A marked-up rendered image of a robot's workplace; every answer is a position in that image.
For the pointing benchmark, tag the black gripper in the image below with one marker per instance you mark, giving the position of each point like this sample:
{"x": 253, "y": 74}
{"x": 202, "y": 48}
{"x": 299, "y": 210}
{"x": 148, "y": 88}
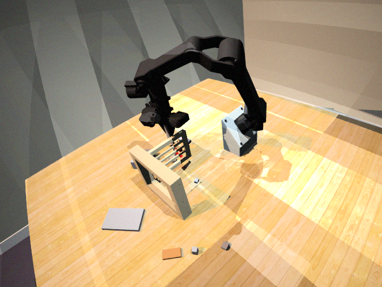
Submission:
{"x": 170, "y": 119}

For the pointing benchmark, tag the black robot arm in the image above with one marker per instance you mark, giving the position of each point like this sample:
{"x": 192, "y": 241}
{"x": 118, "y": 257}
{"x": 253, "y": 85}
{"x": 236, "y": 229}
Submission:
{"x": 231, "y": 63}

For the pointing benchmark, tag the orange flat rectangular block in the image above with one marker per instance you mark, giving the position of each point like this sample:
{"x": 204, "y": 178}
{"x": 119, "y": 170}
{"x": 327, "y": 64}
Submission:
{"x": 172, "y": 253}

